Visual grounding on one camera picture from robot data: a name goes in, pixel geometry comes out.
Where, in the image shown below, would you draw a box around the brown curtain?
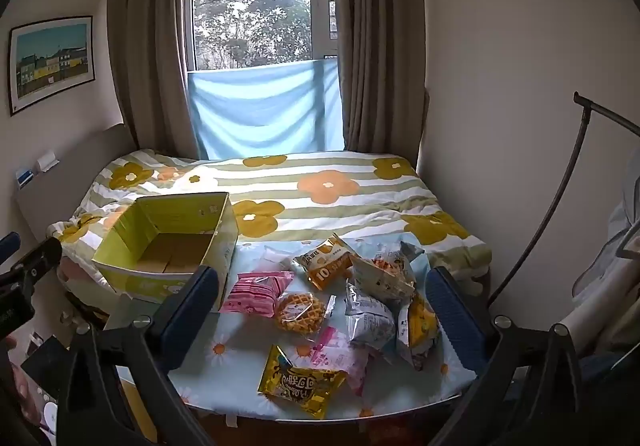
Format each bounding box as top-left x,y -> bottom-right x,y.
106,0 -> 201,161
332,0 -> 428,154

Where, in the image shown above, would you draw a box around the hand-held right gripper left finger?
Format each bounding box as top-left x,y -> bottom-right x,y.
57,265 -> 221,446

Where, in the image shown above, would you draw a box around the orange white cake packet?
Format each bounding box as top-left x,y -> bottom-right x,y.
294,233 -> 358,291

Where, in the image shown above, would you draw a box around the daisy print blue tablecloth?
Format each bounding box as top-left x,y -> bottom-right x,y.
107,238 -> 482,423

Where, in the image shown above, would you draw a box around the framed wall picture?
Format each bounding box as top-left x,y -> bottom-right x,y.
7,16 -> 96,117

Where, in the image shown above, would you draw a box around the pale pink cake packet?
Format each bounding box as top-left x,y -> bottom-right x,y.
262,246 -> 302,273

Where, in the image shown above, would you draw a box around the white cloth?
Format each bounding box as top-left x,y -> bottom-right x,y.
552,276 -> 640,358

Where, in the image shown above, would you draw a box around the black cable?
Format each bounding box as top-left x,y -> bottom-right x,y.
487,92 -> 640,307

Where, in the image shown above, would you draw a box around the blue white snack packet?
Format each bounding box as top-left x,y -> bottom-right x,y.
372,241 -> 427,277

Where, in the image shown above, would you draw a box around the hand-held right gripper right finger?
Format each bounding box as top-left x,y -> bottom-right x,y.
425,267 -> 583,446

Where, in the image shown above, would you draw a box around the hanging pale clothes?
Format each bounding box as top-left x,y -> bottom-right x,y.
570,166 -> 640,297

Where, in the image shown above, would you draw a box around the beige headboard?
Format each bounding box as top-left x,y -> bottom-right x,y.
12,123 -> 141,247

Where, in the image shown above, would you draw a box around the yellow white snack packet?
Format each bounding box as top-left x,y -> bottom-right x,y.
397,293 -> 442,371

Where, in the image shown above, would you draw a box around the pink clear snack packet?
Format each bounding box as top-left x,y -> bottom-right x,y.
310,326 -> 371,397

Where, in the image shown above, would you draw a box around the clear waffle packet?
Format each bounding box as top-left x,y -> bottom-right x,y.
274,292 -> 337,338

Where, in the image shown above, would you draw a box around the light blue window cloth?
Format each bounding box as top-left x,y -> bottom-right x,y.
187,58 -> 346,161

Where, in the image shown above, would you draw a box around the grey white snack packet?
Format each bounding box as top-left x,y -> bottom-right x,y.
344,278 -> 398,352

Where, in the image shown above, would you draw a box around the flower striped pillow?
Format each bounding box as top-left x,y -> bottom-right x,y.
47,149 -> 493,279

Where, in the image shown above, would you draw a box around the pink striped snack packet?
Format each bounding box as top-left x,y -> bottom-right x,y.
220,271 -> 295,318

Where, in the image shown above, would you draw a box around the person's left hand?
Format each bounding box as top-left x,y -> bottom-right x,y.
0,333 -> 40,427

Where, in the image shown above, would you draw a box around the yellow-green cardboard box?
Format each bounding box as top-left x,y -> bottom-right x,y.
92,192 -> 240,314

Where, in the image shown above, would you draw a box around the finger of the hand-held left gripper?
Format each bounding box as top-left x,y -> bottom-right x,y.
0,237 -> 63,287
0,232 -> 22,264

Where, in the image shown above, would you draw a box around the white orange print packet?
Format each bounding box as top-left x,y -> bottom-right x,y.
347,251 -> 418,304

